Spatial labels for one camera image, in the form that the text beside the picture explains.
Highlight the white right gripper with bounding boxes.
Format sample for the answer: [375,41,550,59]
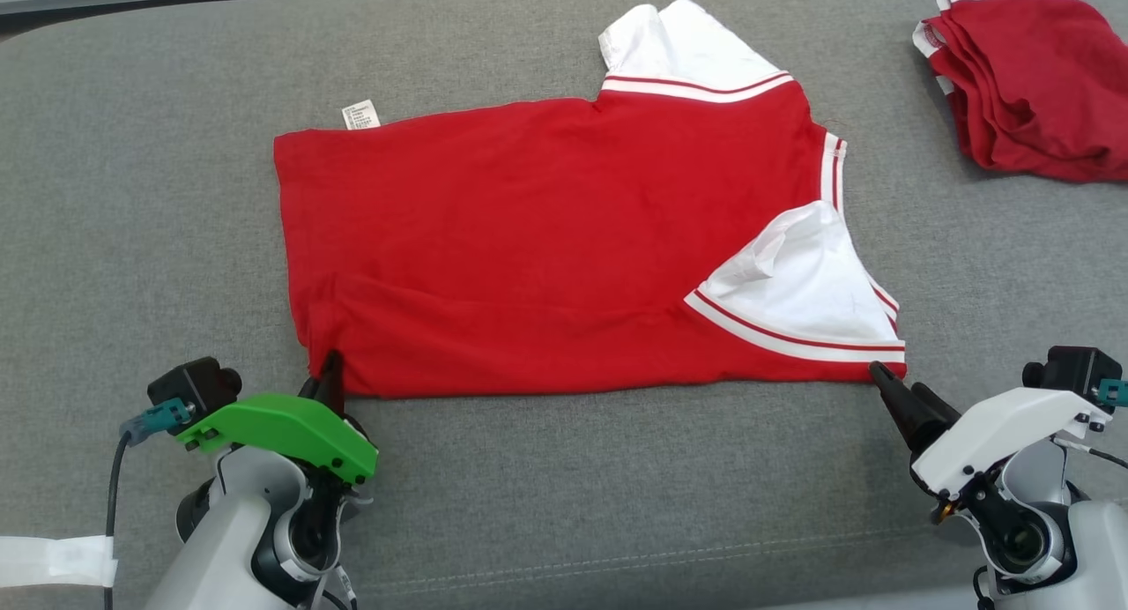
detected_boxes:
[869,361,1114,505]

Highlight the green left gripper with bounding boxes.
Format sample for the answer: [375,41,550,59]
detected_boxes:
[174,350,381,487]

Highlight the red white jersey shirt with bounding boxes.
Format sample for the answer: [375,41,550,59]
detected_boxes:
[272,0,908,400]

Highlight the red white shorts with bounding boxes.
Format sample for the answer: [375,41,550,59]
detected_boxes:
[911,0,1128,184]

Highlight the black left cable teal plug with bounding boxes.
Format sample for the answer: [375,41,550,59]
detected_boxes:
[103,397,196,610]

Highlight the black cable teal plug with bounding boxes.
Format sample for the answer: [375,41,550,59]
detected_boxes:
[1051,378,1128,472]
[103,397,196,610]

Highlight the black right cable teal plug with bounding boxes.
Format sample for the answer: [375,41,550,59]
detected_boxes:
[1051,378,1128,472]

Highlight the white cable strap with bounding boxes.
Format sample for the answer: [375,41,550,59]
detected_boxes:
[0,534,119,590]

